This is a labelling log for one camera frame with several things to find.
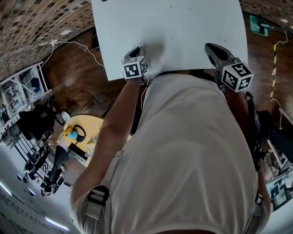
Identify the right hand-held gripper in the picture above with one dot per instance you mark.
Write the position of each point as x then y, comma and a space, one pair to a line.
237, 76

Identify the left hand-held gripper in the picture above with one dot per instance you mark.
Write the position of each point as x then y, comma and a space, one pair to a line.
132, 69

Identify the person's left forearm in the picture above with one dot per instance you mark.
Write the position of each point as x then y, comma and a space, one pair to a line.
116, 109

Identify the person's right forearm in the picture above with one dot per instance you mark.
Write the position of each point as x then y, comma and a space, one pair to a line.
238, 107

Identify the white table top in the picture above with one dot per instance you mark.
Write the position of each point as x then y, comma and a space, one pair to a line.
171, 22

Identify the person's black trousers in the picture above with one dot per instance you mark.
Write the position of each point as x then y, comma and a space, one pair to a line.
201, 74

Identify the teal dustpan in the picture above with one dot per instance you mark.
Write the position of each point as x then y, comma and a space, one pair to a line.
254, 25

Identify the yellow black striped tape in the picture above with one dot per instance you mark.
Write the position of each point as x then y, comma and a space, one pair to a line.
273, 68

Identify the black office chair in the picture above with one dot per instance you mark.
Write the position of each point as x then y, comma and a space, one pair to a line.
34, 121
265, 121

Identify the round wooden table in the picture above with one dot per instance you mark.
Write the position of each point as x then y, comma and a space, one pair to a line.
91, 124

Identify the round grey stool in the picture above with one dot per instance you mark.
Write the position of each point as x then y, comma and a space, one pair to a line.
66, 116

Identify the white paper cup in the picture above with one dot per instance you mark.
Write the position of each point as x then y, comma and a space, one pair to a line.
95, 139

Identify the black headphones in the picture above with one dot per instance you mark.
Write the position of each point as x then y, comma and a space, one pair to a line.
84, 135

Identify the person's white shirt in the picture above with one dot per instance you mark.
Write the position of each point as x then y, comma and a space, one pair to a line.
183, 148

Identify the yellow drink bottle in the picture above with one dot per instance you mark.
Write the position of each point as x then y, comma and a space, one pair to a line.
68, 130

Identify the blue round object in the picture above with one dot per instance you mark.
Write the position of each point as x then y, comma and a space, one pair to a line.
73, 134

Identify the white metal shelf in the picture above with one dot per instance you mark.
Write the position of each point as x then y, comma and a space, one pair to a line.
23, 80

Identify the cluttered white workbench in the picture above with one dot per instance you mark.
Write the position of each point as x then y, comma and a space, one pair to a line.
277, 192

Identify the black pendant lamp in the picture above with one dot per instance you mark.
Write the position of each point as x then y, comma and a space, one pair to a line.
20, 177
31, 192

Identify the long ceiling light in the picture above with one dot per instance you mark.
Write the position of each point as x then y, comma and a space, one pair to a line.
57, 224
5, 188

